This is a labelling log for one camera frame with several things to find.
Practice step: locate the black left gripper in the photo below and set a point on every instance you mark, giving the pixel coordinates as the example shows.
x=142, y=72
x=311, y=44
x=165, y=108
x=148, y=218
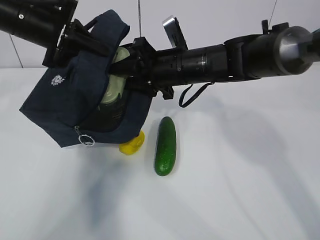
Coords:
x=73, y=38

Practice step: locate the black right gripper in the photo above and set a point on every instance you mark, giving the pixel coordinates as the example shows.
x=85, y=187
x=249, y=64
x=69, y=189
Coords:
x=140, y=68

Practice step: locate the green lidded glass container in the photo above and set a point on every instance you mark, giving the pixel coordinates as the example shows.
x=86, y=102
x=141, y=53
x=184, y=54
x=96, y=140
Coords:
x=116, y=83

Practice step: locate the dark blue lunch bag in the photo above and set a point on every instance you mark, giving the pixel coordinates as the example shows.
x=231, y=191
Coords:
x=65, y=102

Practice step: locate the yellow lemon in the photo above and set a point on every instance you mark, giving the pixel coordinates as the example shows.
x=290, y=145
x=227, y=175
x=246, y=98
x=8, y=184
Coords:
x=132, y=146

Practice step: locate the green cucumber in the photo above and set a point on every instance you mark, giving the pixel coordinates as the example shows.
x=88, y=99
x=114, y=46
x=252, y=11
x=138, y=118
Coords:
x=166, y=147

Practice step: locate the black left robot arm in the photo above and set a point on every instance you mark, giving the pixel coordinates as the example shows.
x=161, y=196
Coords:
x=50, y=24

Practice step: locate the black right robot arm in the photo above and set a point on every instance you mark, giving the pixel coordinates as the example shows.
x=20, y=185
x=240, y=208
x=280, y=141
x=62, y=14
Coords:
x=280, y=50

